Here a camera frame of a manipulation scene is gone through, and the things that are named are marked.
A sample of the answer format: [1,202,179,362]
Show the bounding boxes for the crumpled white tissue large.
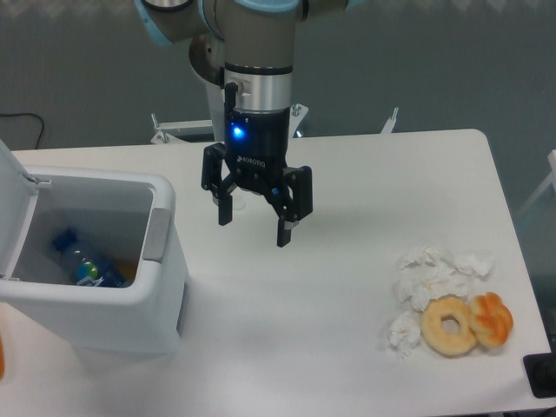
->
[394,246,495,312]

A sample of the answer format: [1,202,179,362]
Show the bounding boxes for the blue plastic bottle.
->
[52,229,128,288]

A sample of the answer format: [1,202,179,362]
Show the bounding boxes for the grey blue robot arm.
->
[136,1,355,247]

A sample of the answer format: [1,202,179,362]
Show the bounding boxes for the black cable on floor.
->
[0,112,45,149]

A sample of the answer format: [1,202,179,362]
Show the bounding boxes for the black device at corner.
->
[523,353,555,399]

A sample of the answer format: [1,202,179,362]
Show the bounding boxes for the orange object at edge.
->
[0,337,5,380]

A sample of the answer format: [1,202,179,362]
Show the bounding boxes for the white frame at right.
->
[516,149,555,228]

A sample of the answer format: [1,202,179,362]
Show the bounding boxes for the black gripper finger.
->
[201,142,236,225]
[264,166,313,248]

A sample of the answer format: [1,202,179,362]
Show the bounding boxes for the white metal base frame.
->
[149,103,400,145]

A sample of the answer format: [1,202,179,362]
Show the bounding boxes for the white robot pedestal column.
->
[189,33,225,142]

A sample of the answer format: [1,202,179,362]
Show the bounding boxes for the plain ring donut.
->
[420,296,477,357]

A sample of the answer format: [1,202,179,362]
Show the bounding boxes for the orange glazed twisted bun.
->
[468,292,513,348]

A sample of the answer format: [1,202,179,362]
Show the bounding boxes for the crumpled white tissue small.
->
[387,311,421,358]

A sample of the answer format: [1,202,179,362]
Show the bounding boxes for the white trash can body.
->
[1,167,189,354]

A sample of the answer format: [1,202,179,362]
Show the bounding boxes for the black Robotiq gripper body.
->
[224,106,290,197]

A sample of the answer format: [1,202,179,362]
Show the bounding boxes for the white trash can lid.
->
[0,142,51,278]

